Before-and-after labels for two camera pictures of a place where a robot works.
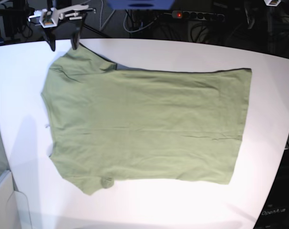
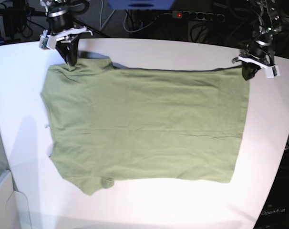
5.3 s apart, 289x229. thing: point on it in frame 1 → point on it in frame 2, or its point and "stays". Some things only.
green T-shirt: x=104 y=124 stays
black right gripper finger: x=50 y=36 → x=63 y=48
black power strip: x=194 y=15 stays
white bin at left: x=10 y=209 stays
